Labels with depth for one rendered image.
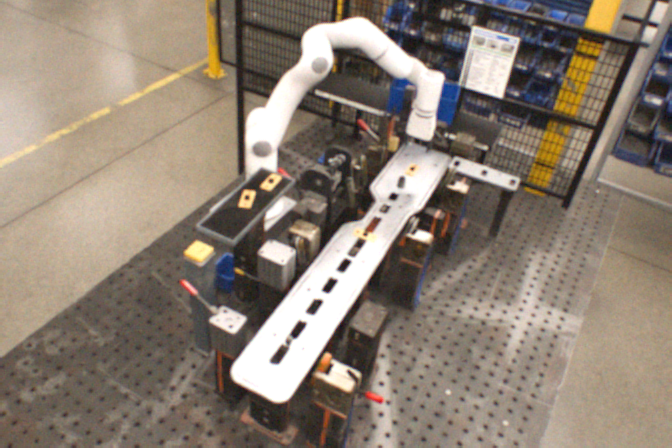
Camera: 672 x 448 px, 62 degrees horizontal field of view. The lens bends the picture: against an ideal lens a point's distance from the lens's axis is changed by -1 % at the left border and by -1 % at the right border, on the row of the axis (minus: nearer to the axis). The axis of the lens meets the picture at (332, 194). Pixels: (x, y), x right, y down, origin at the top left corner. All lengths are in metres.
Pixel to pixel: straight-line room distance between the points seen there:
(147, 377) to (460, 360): 1.06
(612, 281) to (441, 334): 1.81
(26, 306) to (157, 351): 1.35
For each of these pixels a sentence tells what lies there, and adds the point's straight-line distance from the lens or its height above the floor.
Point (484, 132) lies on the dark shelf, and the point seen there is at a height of 1.03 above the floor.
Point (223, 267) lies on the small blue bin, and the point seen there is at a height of 0.74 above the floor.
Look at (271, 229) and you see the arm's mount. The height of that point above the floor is 0.78.
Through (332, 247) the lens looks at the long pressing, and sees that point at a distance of 1.96.
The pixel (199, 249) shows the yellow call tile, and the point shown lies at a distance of 1.72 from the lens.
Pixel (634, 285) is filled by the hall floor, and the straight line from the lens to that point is 3.84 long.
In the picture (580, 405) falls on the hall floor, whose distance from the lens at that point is 3.10.
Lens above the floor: 2.36
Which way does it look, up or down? 39 degrees down
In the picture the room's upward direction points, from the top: 6 degrees clockwise
